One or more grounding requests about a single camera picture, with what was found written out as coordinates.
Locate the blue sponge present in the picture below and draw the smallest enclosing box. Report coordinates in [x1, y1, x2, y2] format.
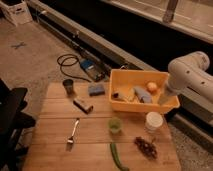
[88, 84, 105, 96]

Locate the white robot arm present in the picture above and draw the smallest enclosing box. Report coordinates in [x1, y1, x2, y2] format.
[158, 51, 213, 105]

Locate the small dark item in tray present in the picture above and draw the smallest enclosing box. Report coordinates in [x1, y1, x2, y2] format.
[112, 93, 119, 99]

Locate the yellow plastic tray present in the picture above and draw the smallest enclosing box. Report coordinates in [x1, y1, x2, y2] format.
[109, 69, 180, 114]

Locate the yellow item in tray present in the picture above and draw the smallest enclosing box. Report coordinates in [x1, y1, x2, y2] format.
[121, 88, 135, 102]

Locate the blue power device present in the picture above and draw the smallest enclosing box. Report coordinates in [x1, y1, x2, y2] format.
[80, 59, 105, 82]

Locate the small brown box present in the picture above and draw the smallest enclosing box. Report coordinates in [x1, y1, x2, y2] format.
[73, 98, 93, 114]

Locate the grey blue cloth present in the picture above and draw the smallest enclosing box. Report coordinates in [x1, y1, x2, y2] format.
[134, 86, 152, 103]

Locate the green plastic cup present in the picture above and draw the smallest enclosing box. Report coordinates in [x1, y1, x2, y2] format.
[108, 117, 122, 134]

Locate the dark metal cup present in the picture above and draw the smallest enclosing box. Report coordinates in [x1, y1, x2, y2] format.
[62, 79, 74, 95]

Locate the orange fruit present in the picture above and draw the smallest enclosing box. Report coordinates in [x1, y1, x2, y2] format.
[146, 82, 158, 93]

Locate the green vegetable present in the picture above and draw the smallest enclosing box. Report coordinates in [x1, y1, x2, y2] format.
[110, 142, 129, 171]

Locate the silver fork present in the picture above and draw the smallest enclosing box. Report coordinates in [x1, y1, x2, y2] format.
[67, 118, 80, 144]

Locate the bunch of dark grapes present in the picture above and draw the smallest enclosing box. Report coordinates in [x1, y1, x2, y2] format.
[134, 137, 157, 159]

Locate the black chair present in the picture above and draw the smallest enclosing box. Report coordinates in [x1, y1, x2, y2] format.
[0, 78, 36, 171]

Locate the white cardboard box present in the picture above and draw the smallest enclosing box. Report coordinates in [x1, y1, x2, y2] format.
[0, 0, 32, 26]

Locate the black cable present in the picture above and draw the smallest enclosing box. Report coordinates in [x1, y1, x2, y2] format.
[56, 53, 93, 83]

